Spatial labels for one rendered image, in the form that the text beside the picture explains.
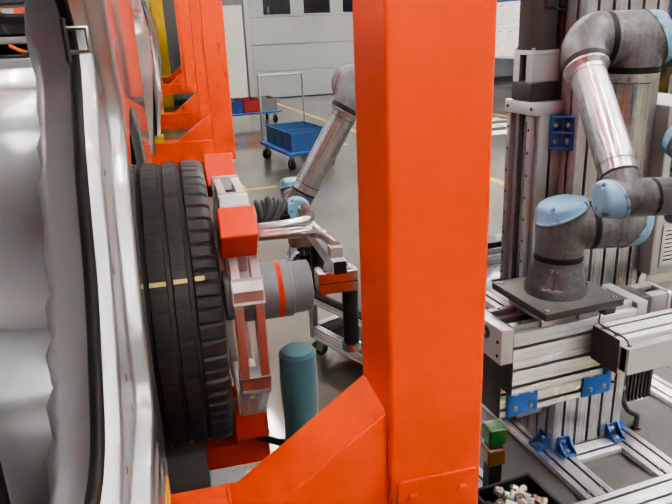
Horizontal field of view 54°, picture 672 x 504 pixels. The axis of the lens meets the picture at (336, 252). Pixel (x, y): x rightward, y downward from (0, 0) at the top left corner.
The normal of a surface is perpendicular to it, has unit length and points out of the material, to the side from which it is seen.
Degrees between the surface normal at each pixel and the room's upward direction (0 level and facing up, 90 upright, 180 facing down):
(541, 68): 90
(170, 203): 31
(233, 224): 45
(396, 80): 90
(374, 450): 90
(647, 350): 90
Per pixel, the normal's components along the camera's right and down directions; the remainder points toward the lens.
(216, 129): 0.25, 0.31
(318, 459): -0.60, -0.70
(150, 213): 0.11, -0.60
